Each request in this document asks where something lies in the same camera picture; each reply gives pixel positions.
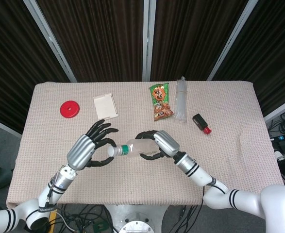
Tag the aluminium partition post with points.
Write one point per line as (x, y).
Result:
(50, 38)
(232, 38)
(148, 38)

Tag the beige woven tablecloth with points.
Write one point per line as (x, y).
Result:
(137, 184)

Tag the green circuit board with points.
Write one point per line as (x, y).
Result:
(99, 227)

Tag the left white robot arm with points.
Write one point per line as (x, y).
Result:
(57, 182)

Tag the black power strip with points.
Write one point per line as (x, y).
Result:
(284, 140)

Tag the clear plastic bottle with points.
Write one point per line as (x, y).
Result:
(137, 146)

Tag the red round disc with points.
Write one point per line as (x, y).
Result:
(70, 109)

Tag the green snack bag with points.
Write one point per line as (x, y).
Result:
(160, 102)

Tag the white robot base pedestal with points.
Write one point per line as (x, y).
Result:
(136, 218)

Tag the clear plastic strip bundle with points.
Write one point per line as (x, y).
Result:
(181, 104)

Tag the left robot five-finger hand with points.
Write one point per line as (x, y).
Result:
(80, 153)

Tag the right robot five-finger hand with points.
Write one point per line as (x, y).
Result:
(167, 144)

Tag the white shallow box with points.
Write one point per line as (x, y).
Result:
(105, 106)

